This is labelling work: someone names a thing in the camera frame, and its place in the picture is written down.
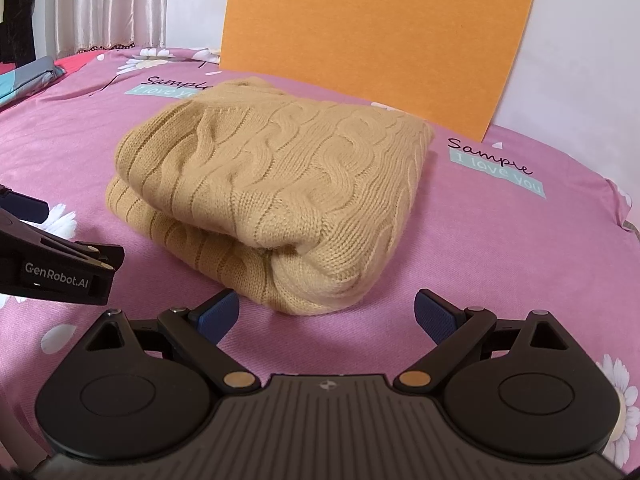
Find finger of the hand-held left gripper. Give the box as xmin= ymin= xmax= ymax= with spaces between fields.
xmin=0 ymin=185 xmax=50 ymax=224

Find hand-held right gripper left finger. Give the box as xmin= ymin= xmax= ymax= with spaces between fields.
xmin=85 ymin=289 xmax=262 ymax=394

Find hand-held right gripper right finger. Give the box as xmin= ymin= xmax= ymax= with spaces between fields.
xmin=393 ymin=288 xmax=571 ymax=394

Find tan cable-knit sweater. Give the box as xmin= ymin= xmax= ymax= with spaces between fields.
xmin=104 ymin=76 xmax=435 ymax=317

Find pink floral bedsheet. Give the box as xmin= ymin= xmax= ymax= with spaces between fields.
xmin=0 ymin=46 xmax=640 ymax=461

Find folded blue grey cloth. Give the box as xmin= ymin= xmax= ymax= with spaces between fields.
xmin=0 ymin=55 xmax=67 ymax=107

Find red cloth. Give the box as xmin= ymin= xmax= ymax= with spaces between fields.
xmin=52 ymin=52 xmax=87 ymax=77

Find cream patterned curtain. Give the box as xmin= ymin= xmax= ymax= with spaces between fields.
xmin=54 ymin=0 xmax=170 ymax=54

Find orange board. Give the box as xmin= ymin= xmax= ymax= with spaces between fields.
xmin=220 ymin=0 xmax=544 ymax=144

